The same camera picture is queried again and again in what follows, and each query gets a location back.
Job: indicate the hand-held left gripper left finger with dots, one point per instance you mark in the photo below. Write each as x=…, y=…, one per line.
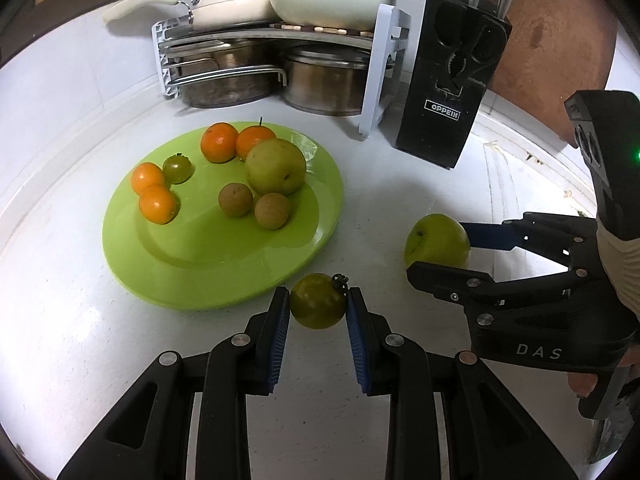
x=280, y=342

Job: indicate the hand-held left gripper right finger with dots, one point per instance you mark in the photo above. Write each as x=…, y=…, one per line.
x=356, y=345

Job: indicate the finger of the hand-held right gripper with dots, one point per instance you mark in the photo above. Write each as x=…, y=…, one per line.
x=487, y=236
x=450, y=282

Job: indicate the green apple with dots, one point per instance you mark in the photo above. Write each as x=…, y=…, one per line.
x=437, y=246

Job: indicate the green round fruit with calyx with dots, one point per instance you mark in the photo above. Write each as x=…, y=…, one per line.
x=317, y=302

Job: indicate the green plate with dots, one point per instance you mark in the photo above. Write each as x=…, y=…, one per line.
x=210, y=260

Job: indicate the brown round fruit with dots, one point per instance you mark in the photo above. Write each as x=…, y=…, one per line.
x=235, y=200
x=272, y=211

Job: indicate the large yellow-green pear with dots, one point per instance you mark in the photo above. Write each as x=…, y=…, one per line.
x=276, y=167

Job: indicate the small green round fruit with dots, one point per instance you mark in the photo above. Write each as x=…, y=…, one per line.
x=177, y=169

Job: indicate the orange tangerine with stem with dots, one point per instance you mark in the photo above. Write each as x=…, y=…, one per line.
x=255, y=142

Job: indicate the person's right hand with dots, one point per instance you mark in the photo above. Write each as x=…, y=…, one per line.
x=622, y=265

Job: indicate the black knife block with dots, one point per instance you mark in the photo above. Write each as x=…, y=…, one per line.
x=445, y=135

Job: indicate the black kitchen scissors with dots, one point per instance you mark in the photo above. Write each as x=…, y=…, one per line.
x=462, y=50

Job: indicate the grey white pot rack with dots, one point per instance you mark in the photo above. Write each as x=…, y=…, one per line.
x=380, y=75

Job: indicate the brown wooden board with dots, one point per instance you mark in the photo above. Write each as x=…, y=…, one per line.
x=550, y=35

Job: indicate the wooden bead trivet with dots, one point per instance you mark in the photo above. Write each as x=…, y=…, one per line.
x=320, y=29

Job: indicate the wide stainless steel pot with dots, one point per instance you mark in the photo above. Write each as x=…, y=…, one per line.
x=225, y=77

